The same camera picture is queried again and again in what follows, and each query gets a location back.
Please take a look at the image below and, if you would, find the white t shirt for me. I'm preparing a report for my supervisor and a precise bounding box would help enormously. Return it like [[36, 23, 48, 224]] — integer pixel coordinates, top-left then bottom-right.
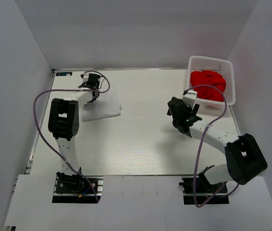
[[80, 88, 122, 122]]

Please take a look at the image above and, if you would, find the red t shirt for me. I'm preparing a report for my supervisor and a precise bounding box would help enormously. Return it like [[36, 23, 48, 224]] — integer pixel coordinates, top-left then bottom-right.
[[190, 70, 227, 102]]

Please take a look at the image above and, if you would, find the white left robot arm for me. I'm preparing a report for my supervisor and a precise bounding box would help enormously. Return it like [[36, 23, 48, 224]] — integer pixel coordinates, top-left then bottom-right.
[[48, 73, 101, 192]]

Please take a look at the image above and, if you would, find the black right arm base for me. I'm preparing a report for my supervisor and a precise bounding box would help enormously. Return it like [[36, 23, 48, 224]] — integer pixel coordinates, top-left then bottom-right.
[[179, 176, 230, 205]]

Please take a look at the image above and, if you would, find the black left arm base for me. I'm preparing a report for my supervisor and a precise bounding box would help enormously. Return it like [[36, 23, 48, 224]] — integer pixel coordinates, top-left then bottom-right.
[[52, 177, 103, 204]]

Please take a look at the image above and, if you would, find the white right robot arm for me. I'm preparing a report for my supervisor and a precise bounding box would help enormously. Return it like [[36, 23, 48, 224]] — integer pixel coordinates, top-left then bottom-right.
[[167, 97, 268, 192]]

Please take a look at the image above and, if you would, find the blue table label sticker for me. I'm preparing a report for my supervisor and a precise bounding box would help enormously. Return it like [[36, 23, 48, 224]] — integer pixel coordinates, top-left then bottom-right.
[[56, 72, 73, 77]]

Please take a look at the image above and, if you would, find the white plastic basket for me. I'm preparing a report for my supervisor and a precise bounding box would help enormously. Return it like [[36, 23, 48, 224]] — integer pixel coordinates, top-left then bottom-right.
[[186, 56, 235, 108]]

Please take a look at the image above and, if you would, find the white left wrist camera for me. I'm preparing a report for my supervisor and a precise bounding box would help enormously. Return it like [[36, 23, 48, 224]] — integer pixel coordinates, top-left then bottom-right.
[[80, 73, 89, 82]]

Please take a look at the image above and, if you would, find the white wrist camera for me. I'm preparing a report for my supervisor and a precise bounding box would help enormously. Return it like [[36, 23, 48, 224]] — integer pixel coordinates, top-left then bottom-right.
[[182, 90, 198, 108], [80, 73, 89, 82]]

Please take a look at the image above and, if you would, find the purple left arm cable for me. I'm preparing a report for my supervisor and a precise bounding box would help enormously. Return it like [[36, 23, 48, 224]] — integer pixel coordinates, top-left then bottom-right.
[[33, 70, 111, 202]]

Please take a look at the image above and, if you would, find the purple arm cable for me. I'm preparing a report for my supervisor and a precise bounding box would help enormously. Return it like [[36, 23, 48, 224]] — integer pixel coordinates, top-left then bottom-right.
[[33, 70, 111, 202], [183, 84, 241, 208]]

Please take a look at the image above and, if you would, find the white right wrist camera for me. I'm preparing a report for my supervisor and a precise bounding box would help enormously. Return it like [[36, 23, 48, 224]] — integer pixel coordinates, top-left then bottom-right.
[[182, 90, 198, 108]]

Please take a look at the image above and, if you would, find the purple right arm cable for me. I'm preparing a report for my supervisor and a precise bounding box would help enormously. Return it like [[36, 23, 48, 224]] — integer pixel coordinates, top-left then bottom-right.
[[183, 84, 241, 208]]

